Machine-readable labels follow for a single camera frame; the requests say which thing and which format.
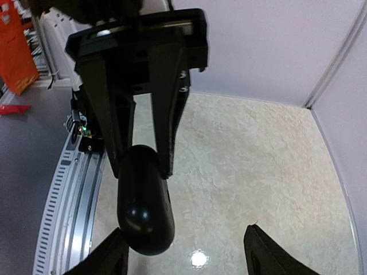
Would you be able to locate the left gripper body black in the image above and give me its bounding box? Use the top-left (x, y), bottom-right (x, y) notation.
top-left (65, 7), bottom-right (209, 138)

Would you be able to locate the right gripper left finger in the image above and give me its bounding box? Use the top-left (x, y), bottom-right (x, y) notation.
top-left (64, 227), bottom-right (129, 275)

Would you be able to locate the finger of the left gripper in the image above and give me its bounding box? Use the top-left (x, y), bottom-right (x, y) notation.
top-left (149, 43), bottom-right (189, 179)
top-left (77, 56), bottom-right (135, 178)

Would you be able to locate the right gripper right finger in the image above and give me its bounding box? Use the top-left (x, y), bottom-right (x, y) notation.
top-left (244, 225), bottom-right (318, 275)

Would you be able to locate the black earbud case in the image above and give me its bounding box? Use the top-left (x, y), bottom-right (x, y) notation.
top-left (117, 145), bottom-right (175, 256)

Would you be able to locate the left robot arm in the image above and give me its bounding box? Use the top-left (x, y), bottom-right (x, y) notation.
top-left (29, 1), bottom-right (209, 179)

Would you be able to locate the aluminium front rail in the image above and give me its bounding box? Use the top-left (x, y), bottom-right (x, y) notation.
top-left (33, 136), bottom-right (106, 275)

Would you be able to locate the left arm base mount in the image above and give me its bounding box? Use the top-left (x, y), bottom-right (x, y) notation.
top-left (67, 91), bottom-right (106, 154)

